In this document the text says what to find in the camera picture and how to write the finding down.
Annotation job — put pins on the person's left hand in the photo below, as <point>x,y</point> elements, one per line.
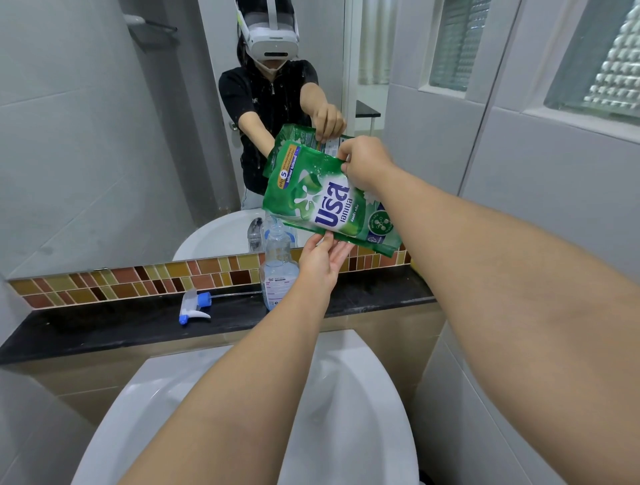
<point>320,262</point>

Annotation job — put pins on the person's right hand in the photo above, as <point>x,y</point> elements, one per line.
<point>367,162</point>

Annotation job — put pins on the clear hand soap bottle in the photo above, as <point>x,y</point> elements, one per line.
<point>275,282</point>

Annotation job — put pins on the green detergent refill pouch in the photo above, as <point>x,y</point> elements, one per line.
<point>310,195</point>

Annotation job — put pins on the white blue spray trigger head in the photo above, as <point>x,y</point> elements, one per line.
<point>190,308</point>

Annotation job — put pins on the person's right forearm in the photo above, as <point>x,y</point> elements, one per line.
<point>525,335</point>

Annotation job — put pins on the person's left forearm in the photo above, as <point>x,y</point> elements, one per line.
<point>240,409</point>

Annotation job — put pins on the white ceramic sink basin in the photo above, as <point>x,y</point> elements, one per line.
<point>350,429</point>

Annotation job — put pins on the brown mosaic tile strip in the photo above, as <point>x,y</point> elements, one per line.
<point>125,284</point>

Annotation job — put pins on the black stone ledge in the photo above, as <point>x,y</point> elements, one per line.
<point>125,330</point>

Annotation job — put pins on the glass block window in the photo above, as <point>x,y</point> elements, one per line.
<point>615,70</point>

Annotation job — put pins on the wall mirror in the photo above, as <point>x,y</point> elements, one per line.
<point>100,125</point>

